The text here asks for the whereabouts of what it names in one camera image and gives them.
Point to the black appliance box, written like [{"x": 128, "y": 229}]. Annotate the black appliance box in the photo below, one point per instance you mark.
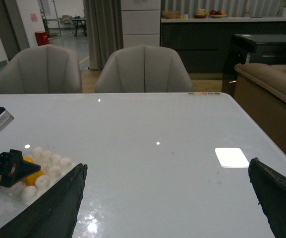
[{"x": 252, "y": 48}]

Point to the fruit plate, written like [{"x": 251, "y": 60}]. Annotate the fruit plate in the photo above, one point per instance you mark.
[{"x": 217, "y": 14}]

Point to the yellow toy brick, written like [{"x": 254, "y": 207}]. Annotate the yellow toy brick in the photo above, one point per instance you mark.
[{"x": 30, "y": 180}]

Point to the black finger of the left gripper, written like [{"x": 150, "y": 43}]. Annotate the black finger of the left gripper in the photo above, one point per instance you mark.
[{"x": 14, "y": 168}]

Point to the white drawer cabinet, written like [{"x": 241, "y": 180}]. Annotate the white drawer cabinet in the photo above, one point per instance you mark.
[{"x": 140, "y": 22}]

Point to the red box on floor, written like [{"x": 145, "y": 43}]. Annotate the red box on floor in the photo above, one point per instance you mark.
[{"x": 41, "y": 38}]

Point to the coloured sticker strip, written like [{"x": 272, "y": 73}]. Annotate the coloured sticker strip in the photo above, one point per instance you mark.
[{"x": 204, "y": 93}]

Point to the beige sofa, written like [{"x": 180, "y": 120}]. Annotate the beige sofa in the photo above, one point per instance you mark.
[{"x": 261, "y": 91}]

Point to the right grey armchair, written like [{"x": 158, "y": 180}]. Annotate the right grey armchair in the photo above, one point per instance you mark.
[{"x": 144, "y": 69}]

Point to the grey armchair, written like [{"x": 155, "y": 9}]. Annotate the grey armchair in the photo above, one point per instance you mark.
[
  {"x": 46, "y": 69},
  {"x": 144, "y": 69}
]

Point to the left grey armchair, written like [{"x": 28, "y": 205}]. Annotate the left grey armchair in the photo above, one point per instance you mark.
[{"x": 46, "y": 69}]

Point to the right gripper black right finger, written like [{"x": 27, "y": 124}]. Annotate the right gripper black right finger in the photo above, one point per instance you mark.
[{"x": 270, "y": 189}]

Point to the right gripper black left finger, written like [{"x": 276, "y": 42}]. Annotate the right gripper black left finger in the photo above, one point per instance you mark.
[{"x": 54, "y": 214}]

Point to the woven basket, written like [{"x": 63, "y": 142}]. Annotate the woven basket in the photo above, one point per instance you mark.
[{"x": 170, "y": 14}]

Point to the white studded base plate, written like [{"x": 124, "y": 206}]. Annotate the white studded base plate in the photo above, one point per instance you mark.
[{"x": 54, "y": 166}]

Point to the dark kitchen counter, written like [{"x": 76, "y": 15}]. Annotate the dark kitchen counter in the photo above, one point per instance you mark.
[{"x": 203, "y": 44}]

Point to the grey curtain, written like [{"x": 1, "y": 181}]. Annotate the grey curtain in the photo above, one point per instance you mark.
[{"x": 104, "y": 30}]

